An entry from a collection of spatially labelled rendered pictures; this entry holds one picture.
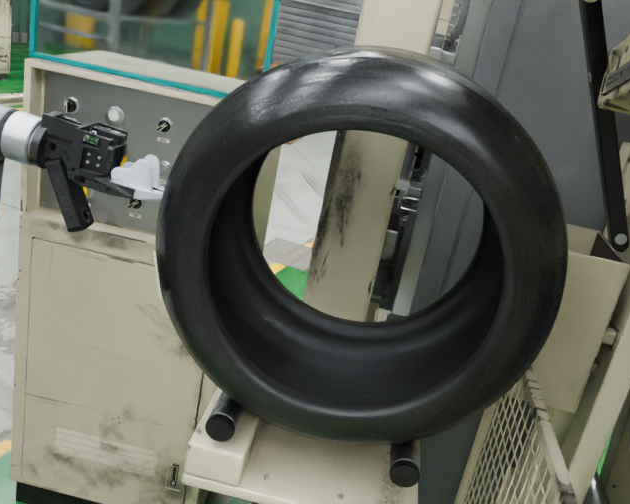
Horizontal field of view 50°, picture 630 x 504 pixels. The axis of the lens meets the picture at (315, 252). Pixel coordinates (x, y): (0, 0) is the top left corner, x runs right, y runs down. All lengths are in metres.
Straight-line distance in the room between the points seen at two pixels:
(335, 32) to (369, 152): 9.29
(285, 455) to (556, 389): 0.51
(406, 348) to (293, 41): 9.67
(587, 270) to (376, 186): 0.39
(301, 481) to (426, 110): 0.62
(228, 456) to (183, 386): 0.76
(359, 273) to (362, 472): 0.36
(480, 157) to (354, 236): 0.47
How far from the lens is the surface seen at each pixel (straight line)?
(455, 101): 0.85
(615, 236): 1.24
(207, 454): 1.07
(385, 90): 0.84
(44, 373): 1.95
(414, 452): 1.06
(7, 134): 1.09
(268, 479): 1.12
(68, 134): 1.06
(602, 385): 1.36
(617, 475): 1.78
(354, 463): 1.20
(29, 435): 2.08
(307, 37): 10.65
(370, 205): 1.24
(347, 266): 1.28
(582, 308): 1.27
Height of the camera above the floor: 1.52
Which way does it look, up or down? 20 degrees down
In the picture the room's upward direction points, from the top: 11 degrees clockwise
